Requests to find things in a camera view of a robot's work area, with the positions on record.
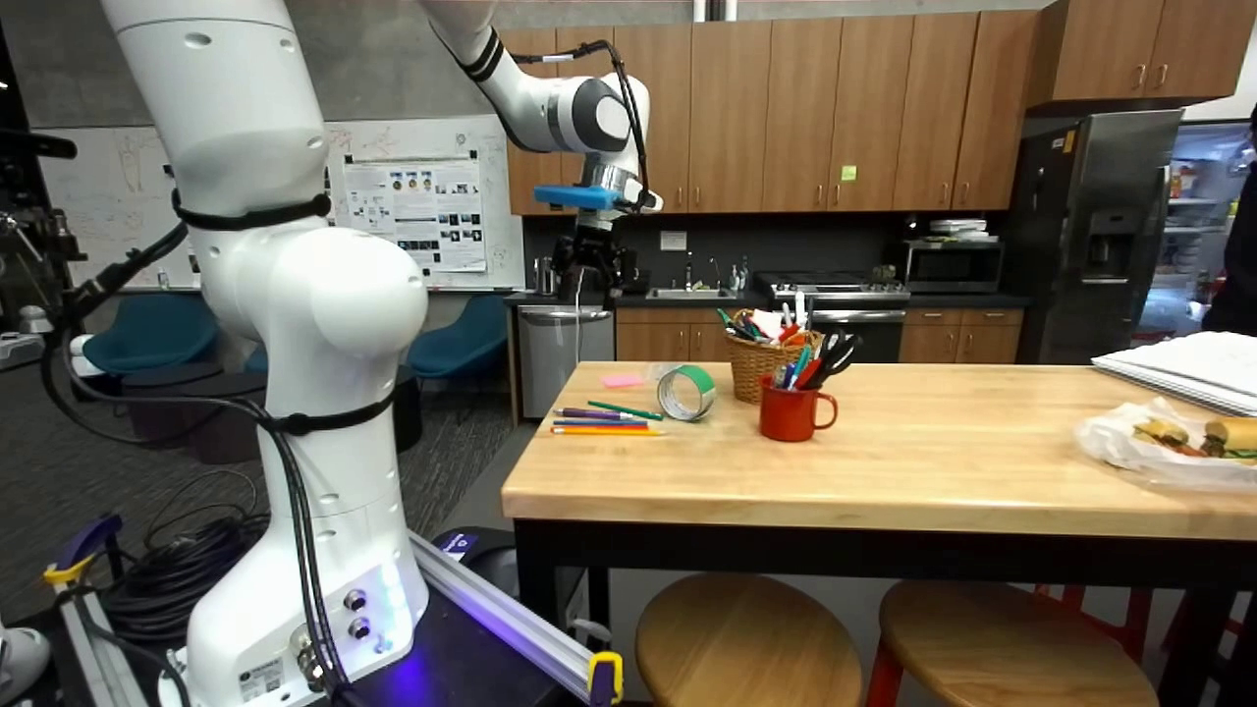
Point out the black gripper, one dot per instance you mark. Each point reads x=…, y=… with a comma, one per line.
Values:
x=591, y=238

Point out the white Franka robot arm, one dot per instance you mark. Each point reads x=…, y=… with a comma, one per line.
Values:
x=316, y=314

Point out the green marker in basket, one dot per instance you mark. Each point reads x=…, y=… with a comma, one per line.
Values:
x=739, y=327

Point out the small wicker basket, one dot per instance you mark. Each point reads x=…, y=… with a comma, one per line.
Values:
x=769, y=372

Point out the white marker in basket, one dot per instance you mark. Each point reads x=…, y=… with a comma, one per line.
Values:
x=801, y=308

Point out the wooden lower cabinet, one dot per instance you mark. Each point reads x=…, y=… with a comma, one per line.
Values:
x=669, y=334
x=963, y=334

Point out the purple pencil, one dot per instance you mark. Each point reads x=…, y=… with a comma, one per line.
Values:
x=602, y=416

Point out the blue lounge chair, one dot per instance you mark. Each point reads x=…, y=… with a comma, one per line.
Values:
x=463, y=344
x=153, y=334

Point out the green silver tape roll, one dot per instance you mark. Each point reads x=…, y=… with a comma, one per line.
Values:
x=684, y=391

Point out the orange pencil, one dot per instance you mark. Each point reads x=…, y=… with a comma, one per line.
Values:
x=602, y=428

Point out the printed poster sheet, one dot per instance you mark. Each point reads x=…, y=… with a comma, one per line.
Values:
x=418, y=217

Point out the whiteboard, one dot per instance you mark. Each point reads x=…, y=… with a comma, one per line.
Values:
x=445, y=144

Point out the blue pen in mug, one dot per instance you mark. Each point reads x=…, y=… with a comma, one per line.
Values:
x=793, y=372

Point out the red mug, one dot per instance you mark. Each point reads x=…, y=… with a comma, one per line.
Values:
x=793, y=414

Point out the black scissors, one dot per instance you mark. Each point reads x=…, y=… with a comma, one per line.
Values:
x=834, y=353

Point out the black oven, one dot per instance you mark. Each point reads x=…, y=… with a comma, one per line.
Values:
x=857, y=321

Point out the wooden upper cabinets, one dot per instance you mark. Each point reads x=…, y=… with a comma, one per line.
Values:
x=810, y=120

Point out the green sticky note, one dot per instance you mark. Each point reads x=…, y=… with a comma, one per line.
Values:
x=851, y=173

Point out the steel microwave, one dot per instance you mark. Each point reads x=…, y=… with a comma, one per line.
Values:
x=954, y=266

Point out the plates on microwave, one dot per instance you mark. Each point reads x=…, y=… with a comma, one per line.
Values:
x=963, y=229

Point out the round wooden stool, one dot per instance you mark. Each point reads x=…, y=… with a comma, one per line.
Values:
x=750, y=651
x=1009, y=655

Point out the stainless steel refrigerator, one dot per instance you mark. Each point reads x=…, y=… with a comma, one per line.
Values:
x=1085, y=238

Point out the blue yellow clamp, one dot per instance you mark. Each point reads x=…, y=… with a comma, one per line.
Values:
x=81, y=555

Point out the plastic bag with food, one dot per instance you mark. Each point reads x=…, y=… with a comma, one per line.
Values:
x=1166, y=448

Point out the white paper stack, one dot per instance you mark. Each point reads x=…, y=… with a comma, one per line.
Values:
x=1184, y=368

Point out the wooden corner upper cabinet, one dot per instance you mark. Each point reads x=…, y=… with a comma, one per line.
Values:
x=1152, y=50

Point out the aluminium rail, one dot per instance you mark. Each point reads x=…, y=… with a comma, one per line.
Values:
x=514, y=614

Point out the wooden table with black frame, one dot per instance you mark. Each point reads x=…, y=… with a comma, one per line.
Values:
x=916, y=456

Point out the black tripod camera stand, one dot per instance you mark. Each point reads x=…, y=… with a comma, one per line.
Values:
x=28, y=221

